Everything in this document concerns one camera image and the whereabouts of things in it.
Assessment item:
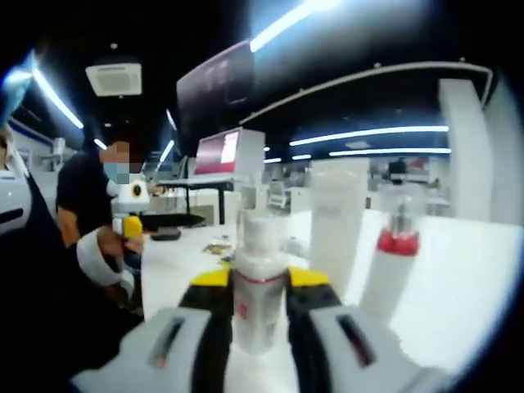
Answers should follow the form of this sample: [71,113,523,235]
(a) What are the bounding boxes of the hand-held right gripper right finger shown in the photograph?
[285,265,448,393]

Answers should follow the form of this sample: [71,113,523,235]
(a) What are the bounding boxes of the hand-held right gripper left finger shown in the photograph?
[71,268,235,393]

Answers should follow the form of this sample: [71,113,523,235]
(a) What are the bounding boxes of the red collar skincare pump bottle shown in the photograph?
[359,191,423,325]

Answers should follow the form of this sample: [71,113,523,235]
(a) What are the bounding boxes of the white skincare tube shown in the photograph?
[308,158,370,300]

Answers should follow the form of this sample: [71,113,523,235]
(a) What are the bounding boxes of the person's left hand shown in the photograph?
[97,226,147,272]

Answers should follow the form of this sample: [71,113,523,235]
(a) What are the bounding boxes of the black computer mouse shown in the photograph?
[150,226,183,242]

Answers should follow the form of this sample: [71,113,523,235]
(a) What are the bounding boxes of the black laptop stand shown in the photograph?
[183,186,228,225]

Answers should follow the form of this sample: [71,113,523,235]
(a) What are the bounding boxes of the open laptop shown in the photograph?
[157,128,243,190]

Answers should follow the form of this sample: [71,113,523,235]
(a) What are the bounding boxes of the white office chair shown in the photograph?
[267,181,292,215]

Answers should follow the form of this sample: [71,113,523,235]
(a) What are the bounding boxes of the white worn device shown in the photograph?
[0,169,34,237]

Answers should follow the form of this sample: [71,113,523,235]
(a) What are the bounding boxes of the ceiling air conditioner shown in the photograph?
[84,61,143,98]

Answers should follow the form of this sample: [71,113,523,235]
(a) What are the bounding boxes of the dark hanging display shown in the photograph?
[174,39,255,153]

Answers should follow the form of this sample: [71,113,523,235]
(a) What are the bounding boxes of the long ceiling light strip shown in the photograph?
[248,0,341,53]

